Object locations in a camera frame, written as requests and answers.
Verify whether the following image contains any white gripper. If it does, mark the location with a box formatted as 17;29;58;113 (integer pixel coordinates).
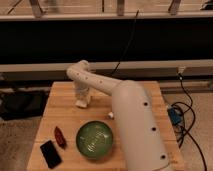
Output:
75;83;90;102

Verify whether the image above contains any white sponge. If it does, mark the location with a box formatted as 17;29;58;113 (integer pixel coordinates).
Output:
75;100;88;108

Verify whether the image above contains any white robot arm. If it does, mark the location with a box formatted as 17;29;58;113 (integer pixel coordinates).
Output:
66;60;174;171

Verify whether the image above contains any green ceramic bowl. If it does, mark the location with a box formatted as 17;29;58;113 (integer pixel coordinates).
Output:
76;121;114;160

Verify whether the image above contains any small white cube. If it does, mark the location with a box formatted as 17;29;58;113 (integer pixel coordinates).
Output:
107;112;114;119

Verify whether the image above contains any dark red toy object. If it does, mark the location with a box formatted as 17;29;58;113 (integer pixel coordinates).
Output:
54;127;66;148

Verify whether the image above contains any black smartphone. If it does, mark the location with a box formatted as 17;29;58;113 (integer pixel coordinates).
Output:
40;140;62;169

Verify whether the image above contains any blue power strip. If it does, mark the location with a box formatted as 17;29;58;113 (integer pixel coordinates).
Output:
167;107;182;125

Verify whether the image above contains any black hanging cable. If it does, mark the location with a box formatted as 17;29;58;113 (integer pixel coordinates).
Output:
107;9;140;80

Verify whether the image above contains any black floor cable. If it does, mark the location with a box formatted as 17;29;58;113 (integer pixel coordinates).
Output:
170;73;208;171

